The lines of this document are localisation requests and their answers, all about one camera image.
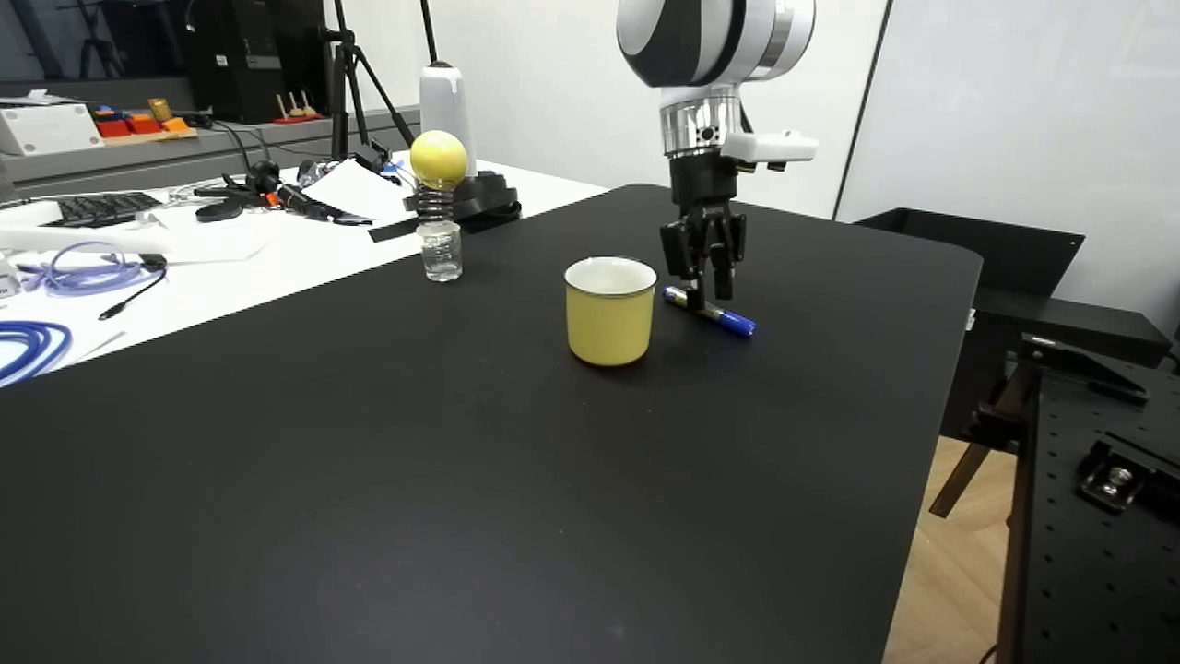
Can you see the yellow ball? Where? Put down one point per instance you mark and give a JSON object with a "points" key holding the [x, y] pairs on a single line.
{"points": [[440, 161]]}

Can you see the black metal bracket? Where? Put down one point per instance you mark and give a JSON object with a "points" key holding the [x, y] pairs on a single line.
{"points": [[1121, 474]]}

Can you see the black keyboard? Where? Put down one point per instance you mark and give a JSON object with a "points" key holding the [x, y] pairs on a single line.
{"points": [[113, 206]]}

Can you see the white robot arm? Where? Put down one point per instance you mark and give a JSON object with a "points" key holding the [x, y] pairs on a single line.
{"points": [[697, 54]]}

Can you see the yellow ceramic cup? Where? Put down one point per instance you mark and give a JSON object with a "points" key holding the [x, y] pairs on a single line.
{"points": [[610, 311]]}

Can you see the black tool pile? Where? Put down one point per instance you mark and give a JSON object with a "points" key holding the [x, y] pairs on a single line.
{"points": [[266, 193]]}

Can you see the blue capped marker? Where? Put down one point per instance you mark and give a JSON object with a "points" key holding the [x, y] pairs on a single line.
{"points": [[713, 314]]}

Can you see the clear glass jar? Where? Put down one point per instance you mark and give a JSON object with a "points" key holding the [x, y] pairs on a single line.
{"points": [[440, 252]]}

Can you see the black perforated side table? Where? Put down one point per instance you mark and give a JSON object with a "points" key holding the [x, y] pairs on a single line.
{"points": [[1087, 583]]}

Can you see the white paper sheet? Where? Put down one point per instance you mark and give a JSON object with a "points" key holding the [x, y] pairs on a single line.
{"points": [[360, 193]]}

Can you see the grey shelf with boxes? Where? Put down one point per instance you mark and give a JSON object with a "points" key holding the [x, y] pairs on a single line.
{"points": [[52, 146]]}

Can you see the black clamp block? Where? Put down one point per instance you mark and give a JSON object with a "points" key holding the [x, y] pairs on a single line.
{"points": [[484, 200]]}

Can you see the black tripod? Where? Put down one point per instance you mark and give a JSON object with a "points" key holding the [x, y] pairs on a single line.
{"points": [[347, 70]]}

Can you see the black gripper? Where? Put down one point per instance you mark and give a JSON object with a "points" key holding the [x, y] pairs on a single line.
{"points": [[703, 187]]}

